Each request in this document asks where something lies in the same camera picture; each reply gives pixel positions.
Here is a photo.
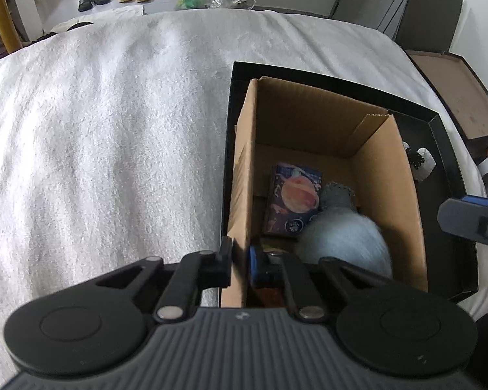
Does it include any black and white plush toy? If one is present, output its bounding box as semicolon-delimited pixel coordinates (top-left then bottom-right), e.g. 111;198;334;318
402;141;437;182

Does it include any white floor towel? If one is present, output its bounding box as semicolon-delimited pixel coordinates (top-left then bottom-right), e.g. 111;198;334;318
51;3;145;33

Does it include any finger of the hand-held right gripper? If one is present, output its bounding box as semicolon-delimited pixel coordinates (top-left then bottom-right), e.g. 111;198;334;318
437;196;488;247

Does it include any dark grey panel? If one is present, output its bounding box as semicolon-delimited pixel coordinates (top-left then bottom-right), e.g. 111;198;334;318
394;0;464;53

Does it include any brown cardboard box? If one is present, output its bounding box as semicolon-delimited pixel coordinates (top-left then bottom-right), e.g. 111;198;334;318
220;75;428;308

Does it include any black tray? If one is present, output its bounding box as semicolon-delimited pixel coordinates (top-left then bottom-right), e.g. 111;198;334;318
224;61;480;303

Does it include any blue fluffy ball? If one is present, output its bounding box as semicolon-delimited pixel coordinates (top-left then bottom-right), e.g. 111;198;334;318
297;205;394;279

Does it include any black box lid brown inside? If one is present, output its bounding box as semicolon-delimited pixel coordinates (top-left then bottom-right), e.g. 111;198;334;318
404;49;488;141

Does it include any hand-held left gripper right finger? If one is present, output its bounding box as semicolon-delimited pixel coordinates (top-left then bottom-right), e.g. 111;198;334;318
248;244;386;323

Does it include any dark floor cloth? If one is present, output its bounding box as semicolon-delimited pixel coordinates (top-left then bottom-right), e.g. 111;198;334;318
33;22;94;43

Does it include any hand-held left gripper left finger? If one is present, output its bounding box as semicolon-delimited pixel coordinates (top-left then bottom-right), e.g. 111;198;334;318
93;236;233;322

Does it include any white fluffy blanket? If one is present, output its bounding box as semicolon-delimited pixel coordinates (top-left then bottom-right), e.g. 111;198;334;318
0;8;488;376

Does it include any planet print packet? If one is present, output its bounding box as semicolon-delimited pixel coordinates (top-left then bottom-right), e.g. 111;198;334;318
264;163;323;236

